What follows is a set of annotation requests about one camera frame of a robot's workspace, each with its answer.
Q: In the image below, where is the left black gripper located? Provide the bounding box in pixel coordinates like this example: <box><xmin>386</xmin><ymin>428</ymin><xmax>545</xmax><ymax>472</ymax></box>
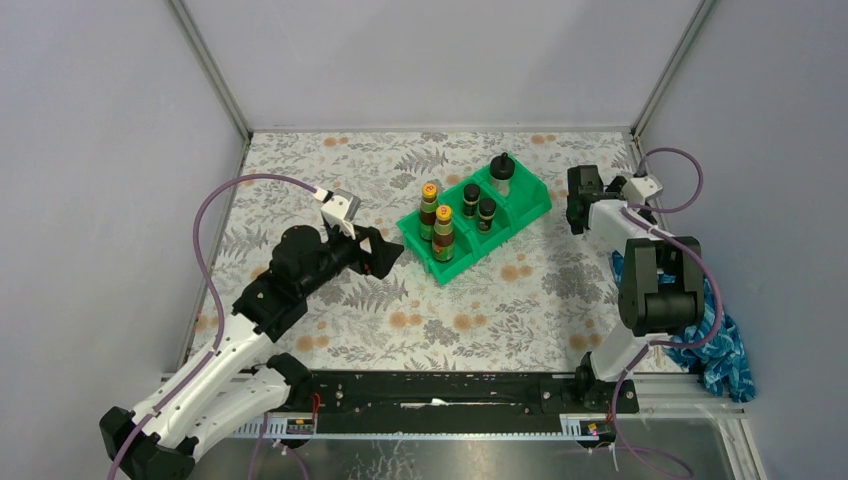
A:
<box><xmin>300</xmin><ymin>221</ymin><xmax>406</xmax><ymax>300</ymax></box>

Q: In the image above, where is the green cap chili sauce bottle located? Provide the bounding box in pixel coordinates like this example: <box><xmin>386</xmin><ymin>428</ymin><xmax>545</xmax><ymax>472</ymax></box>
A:
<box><xmin>431</xmin><ymin>205</ymin><xmax>455</xmax><ymax>262</ymax></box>

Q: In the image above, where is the yellow cap sauce bottle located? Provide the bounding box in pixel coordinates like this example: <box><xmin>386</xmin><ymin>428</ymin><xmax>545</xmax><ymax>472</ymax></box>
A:
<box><xmin>418</xmin><ymin>183</ymin><xmax>439</xmax><ymax>242</ymax></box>

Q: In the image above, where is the large clear black lid jar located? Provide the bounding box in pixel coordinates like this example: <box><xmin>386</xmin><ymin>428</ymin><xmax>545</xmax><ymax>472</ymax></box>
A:
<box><xmin>489</xmin><ymin>152</ymin><xmax>516</xmax><ymax>197</ymax></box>

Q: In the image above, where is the small black cap spice jar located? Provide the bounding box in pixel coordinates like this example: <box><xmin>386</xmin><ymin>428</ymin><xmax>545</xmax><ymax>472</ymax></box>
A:
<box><xmin>461</xmin><ymin>182</ymin><xmax>481</xmax><ymax>219</ymax></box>

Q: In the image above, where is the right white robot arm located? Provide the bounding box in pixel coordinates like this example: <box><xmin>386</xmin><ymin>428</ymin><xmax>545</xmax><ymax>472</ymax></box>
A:
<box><xmin>566</xmin><ymin>165</ymin><xmax>705</xmax><ymax>412</ymax></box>

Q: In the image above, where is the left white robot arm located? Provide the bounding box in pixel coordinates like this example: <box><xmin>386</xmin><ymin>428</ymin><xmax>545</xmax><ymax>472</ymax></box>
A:
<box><xmin>99</xmin><ymin>226</ymin><xmax>404</xmax><ymax>479</ymax></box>

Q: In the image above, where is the green bin near section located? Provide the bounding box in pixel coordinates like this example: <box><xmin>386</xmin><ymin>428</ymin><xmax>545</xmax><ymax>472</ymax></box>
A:
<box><xmin>398</xmin><ymin>200</ymin><xmax>482</xmax><ymax>286</ymax></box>

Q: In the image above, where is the floral table mat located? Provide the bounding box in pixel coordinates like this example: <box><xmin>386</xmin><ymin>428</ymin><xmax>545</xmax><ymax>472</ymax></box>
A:
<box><xmin>213</xmin><ymin>132</ymin><xmax>634</xmax><ymax>371</ymax></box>

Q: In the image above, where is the blue patterned cloth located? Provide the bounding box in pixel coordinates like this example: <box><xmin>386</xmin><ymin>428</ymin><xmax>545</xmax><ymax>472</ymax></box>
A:
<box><xmin>610</xmin><ymin>251</ymin><xmax>757</xmax><ymax>403</ymax></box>

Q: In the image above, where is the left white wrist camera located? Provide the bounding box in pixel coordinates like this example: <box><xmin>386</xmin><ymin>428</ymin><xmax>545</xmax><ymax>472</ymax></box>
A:
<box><xmin>313</xmin><ymin>187</ymin><xmax>361</xmax><ymax>239</ymax></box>

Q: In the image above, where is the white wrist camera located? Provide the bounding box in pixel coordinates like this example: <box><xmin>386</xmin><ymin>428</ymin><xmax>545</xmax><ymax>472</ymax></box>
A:
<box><xmin>621</xmin><ymin>174</ymin><xmax>663</xmax><ymax>205</ymax></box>
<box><xmin>313</xmin><ymin>187</ymin><xmax>361</xmax><ymax>239</ymax></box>

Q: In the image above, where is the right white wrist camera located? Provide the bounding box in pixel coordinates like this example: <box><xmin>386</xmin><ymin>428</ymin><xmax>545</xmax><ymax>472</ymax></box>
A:
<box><xmin>621</xmin><ymin>174</ymin><xmax>663</xmax><ymax>205</ymax></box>

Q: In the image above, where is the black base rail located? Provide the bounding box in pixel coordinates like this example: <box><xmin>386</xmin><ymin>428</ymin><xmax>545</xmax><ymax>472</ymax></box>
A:
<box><xmin>276</xmin><ymin>370</ymin><xmax>640</xmax><ymax>422</ymax></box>

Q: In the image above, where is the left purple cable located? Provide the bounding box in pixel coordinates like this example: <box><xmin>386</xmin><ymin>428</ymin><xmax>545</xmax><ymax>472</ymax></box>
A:
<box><xmin>105</xmin><ymin>173</ymin><xmax>319</xmax><ymax>480</ymax></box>

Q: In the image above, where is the white slotted cable duct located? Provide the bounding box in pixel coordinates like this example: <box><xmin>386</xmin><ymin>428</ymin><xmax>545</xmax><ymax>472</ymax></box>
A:
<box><xmin>265</xmin><ymin>411</ymin><xmax>604</xmax><ymax>442</ymax></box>

